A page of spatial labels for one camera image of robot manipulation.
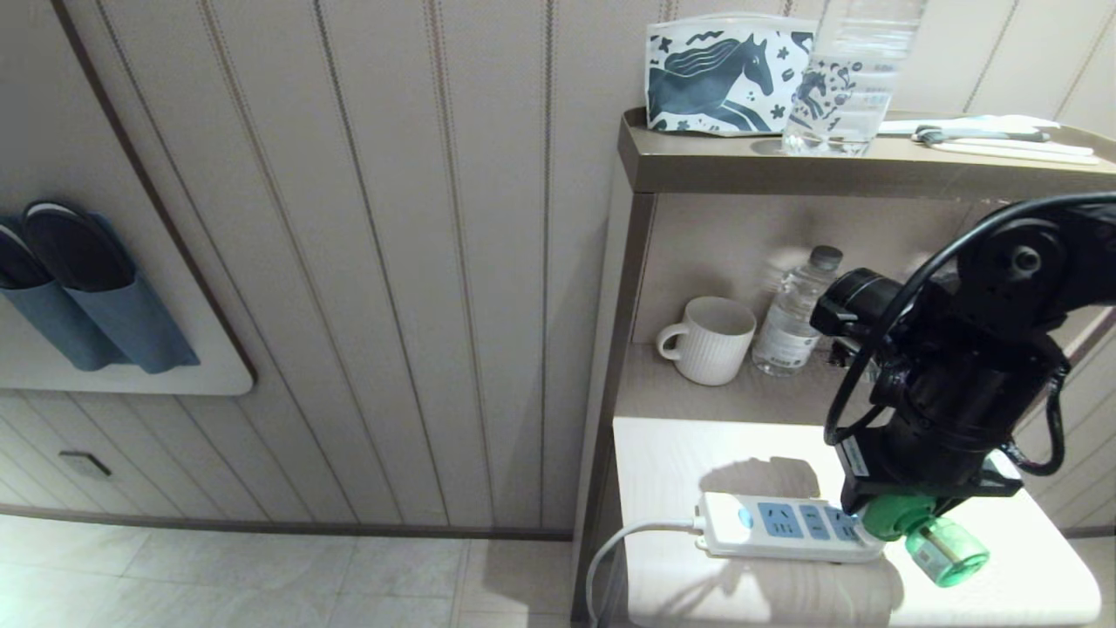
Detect green white plug-in device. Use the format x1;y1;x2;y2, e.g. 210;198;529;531
861;493;990;588

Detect white blue power strip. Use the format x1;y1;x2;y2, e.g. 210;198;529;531
695;491;886;563

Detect small bottle plain white label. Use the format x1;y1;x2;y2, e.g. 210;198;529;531
752;245;845;378

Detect white ribbed ceramic mug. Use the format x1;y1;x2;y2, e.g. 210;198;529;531
657;297;757;386

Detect long white wrapped stick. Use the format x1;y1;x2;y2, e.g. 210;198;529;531
924;141;1096;167

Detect beige brown shelf unit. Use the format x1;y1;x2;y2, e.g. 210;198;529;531
571;109;1116;628

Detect white wrapped toiletry packet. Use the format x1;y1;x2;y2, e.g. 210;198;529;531
876;115;1060;137

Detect large clear water bottle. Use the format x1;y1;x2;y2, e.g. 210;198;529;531
781;0;927;158

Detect horse print white pouch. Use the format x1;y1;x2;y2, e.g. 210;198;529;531
645;13;816;138

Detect blue slippers in holder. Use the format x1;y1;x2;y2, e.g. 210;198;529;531
0;212;200;374

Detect dark grey slipper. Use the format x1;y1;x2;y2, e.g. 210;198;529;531
22;201;136;293
0;218;55;290

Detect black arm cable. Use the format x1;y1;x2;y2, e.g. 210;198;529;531
824;194;1116;446

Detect dark grey handled razor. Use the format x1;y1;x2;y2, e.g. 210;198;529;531
911;126;1051;146

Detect grey wall socket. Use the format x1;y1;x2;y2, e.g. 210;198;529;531
59;451;112;481

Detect white rounded wall board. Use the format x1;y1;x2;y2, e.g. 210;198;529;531
0;0;255;397

